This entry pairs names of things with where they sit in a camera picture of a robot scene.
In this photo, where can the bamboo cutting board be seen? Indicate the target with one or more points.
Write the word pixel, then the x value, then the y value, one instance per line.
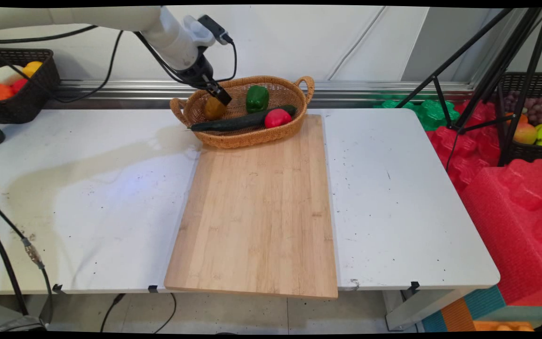
pixel 257 212

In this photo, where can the peach toy fruit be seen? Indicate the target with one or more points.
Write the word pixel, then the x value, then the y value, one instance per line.
pixel 525 134

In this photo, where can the aluminium wall rail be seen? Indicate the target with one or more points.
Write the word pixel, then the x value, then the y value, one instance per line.
pixel 370 87

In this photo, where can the purple grapes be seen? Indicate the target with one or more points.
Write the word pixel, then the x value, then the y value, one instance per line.
pixel 537 110

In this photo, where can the white toy vegetable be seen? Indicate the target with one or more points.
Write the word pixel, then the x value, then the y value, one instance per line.
pixel 3 75

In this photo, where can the black basket with vegetables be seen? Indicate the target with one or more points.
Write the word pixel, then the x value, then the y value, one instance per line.
pixel 21 107

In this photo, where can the small red toy fruit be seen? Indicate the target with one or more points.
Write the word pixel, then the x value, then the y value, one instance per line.
pixel 19 85

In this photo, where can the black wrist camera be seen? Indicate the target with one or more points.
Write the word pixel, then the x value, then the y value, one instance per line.
pixel 213 28

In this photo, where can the large red foam mat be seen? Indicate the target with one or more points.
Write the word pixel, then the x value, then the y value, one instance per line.
pixel 511 226

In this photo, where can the green foam mat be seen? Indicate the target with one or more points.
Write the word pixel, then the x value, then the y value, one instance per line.
pixel 433 115

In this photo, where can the yellow toy fruit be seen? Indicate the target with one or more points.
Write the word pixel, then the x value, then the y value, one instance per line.
pixel 33 68

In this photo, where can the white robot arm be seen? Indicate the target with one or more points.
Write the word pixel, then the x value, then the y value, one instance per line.
pixel 87 18

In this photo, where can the yellow-brown potato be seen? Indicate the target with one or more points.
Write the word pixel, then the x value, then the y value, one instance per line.
pixel 214 110

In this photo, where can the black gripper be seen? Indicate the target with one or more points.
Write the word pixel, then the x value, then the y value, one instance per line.
pixel 196 71

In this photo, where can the orange fruit behind peach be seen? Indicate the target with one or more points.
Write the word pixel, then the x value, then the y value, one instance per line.
pixel 521 118

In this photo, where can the black basket with fruit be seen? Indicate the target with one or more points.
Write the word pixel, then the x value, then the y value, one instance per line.
pixel 530 154

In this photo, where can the green bell pepper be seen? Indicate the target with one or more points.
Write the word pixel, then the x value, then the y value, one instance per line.
pixel 257 99

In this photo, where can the red tomato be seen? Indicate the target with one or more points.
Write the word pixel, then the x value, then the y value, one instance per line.
pixel 278 118

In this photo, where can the teal and orange box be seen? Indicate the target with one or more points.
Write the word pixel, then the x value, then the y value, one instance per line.
pixel 482 306

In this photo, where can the black tripod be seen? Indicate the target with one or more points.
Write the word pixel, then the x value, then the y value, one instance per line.
pixel 501 61

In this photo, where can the dark green cucumber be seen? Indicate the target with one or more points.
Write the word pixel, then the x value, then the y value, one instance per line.
pixel 233 123

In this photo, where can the white table leg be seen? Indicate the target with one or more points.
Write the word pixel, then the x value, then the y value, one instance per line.
pixel 421 308

